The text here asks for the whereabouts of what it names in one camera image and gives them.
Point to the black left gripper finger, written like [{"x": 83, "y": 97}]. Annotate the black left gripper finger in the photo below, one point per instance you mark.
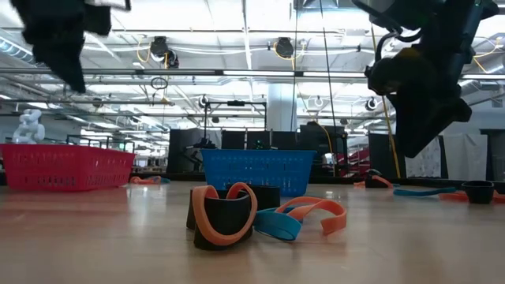
[
  {"x": 53, "y": 57},
  {"x": 75, "y": 63}
]

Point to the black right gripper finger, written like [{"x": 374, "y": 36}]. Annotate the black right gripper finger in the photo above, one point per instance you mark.
[
  {"x": 451, "y": 116},
  {"x": 414, "y": 126}
]

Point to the black wide rubber band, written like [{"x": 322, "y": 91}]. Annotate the black wide rubber band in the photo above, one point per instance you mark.
[
  {"x": 227, "y": 217},
  {"x": 477, "y": 193},
  {"x": 268, "y": 196},
  {"x": 372, "y": 183}
]

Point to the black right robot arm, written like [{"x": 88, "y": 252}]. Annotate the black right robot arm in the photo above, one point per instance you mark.
[{"x": 453, "y": 23}]

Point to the white patterned cloth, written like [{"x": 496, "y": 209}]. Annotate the white patterned cloth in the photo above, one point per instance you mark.
[{"x": 426, "y": 161}]

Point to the plain white cloth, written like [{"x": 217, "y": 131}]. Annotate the plain white cloth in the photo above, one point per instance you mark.
[{"x": 465, "y": 158}]

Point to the red metal rack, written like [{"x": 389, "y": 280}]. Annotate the red metal rack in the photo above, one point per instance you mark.
[{"x": 359, "y": 158}]

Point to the white robot figure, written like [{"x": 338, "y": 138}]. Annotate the white robot figure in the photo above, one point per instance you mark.
[{"x": 29, "y": 128}]

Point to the red plastic basket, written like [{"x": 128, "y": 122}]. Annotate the red plastic basket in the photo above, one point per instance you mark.
[{"x": 67, "y": 169}]

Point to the white building column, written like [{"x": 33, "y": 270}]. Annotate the white building column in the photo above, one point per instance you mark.
[{"x": 280, "y": 106}]

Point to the blue plastic basket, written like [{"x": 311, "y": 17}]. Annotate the blue plastic basket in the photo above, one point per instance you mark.
[{"x": 276, "y": 169}]

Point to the long ceiling light rail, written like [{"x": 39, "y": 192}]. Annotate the long ceiling light rail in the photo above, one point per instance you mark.
[{"x": 256, "y": 73}]

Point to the black metal gantry frame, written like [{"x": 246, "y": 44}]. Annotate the black metal gantry frame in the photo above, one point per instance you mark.
[{"x": 236, "y": 103}]

